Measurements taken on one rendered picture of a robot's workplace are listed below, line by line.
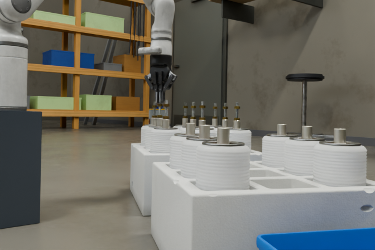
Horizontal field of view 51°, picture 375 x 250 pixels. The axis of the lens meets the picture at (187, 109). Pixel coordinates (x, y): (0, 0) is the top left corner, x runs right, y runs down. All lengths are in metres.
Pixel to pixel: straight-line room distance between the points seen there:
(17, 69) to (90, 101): 5.30
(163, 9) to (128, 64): 5.47
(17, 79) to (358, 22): 3.79
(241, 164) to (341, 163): 0.19
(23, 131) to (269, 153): 0.63
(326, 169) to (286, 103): 4.14
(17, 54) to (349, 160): 0.85
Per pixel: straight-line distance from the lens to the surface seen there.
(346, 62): 4.48
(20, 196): 1.14
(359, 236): 0.74
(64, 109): 6.19
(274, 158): 0.98
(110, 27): 6.66
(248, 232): 0.67
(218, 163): 0.67
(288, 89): 4.90
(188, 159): 0.79
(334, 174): 0.78
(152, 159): 1.17
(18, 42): 1.16
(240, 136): 1.27
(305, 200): 0.70
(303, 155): 0.88
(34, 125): 1.13
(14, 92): 1.14
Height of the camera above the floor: 0.31
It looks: level
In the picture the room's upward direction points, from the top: 1 degrees clockwise
